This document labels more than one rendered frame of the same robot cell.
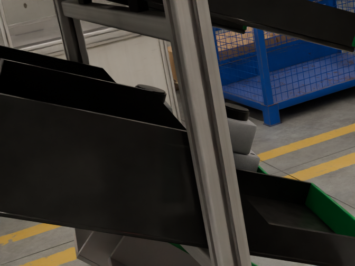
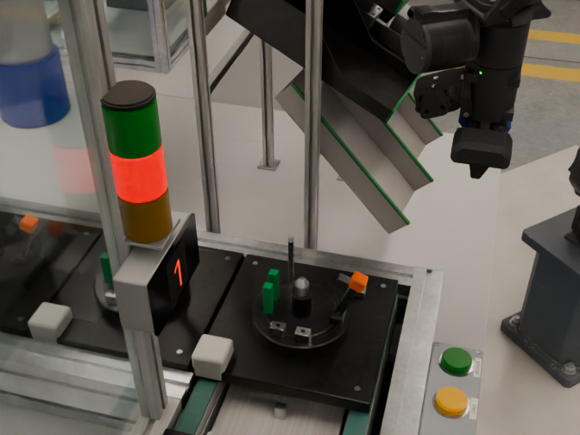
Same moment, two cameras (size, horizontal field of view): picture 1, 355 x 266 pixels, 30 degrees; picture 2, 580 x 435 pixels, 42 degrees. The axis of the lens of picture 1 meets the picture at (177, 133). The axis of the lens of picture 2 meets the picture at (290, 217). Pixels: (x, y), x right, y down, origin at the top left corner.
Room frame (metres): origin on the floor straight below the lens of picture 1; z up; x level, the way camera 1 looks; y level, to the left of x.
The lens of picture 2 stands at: (-0.44, -0.53, 1.74)
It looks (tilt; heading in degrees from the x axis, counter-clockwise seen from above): 38 degrees down; 34
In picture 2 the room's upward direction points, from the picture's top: straight up
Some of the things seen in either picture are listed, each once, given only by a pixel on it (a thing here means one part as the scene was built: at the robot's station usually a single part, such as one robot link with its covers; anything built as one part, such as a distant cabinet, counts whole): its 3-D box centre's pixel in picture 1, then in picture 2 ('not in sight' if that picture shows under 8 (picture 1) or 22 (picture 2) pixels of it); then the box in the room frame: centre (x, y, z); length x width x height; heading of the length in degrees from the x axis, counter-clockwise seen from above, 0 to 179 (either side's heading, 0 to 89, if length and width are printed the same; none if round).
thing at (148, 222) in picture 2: not in sight; (145, 209); (-0.02, -0.07, 1.28); 0.05 x 0.05 x 0.05
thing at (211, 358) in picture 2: not in sight; (300, 299); (0.19, -0.12, 1.01); 0.24 x 0.24 x 0.13; 19
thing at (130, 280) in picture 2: not in sight; (144, 202); (-0.02, -0.07, 1.29); 0.12 x 0.05 x 0.25; 19
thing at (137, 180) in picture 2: not in sight; (138, 167); (-0.02, -0.07, 1.33); 0.05 x 0.05 x 0.05
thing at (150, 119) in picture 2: not in sight; (131, 122); (-0.02, -0.07, 1.38); 0.05 x 0.05 x 0.05
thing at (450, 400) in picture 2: not in sight; (450, 402); (0.18, -0.35, 0.96); 0.04 x 0.04 x 0.02
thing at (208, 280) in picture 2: not in sight; (137, 268); (0.12, 0.12, 1.01); 0.24 x 0.24 x 0.13; 19
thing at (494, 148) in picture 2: not in sight; (489, 91); (0.31, -0.29, 1.33); 0.19 x 0.06 x 0.08; 19
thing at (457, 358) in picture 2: not in sight; (456, 362); (0.25, -0.33, 0.96); 0.04 x 0.04 x 0.02
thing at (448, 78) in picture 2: not in sight; (444, 90); (0.29, -0.25, 1.33); 0.07 x 0.07 x 0.06; 20
